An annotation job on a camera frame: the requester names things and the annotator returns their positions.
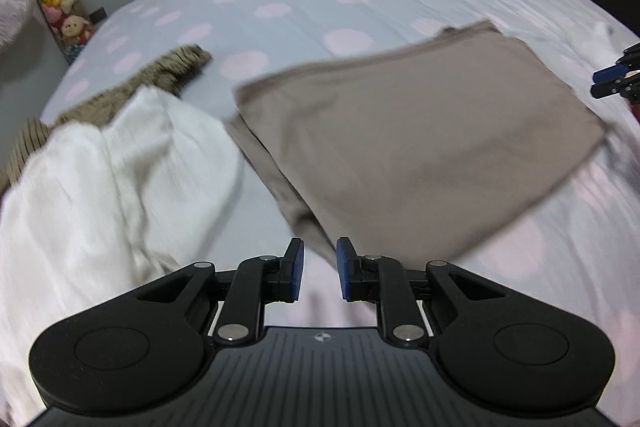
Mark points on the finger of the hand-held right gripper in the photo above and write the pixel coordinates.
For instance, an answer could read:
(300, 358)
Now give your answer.
(625, 86)
(627, 67)

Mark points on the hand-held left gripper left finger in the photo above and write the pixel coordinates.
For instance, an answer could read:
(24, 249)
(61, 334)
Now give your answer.
(297, 269)

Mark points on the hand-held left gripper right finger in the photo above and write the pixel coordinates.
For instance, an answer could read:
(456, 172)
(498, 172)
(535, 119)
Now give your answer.
(344, 269)

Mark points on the beige garment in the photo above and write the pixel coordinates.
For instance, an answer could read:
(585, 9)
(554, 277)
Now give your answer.
(410, 137)

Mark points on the red cloth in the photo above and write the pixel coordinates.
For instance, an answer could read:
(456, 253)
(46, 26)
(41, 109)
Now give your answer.
(637, 112)

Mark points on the white garment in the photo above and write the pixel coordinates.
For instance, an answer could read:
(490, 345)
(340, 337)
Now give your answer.
(100, 187)

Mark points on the brown striped garment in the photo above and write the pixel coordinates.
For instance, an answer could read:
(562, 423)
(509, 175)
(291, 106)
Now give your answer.
(175, 64)

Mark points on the pink quilted pillow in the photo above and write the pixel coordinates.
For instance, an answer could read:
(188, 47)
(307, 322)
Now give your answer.
(12, 7)

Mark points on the dark wall socket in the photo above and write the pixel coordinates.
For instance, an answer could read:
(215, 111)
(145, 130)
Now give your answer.
(97, 14)

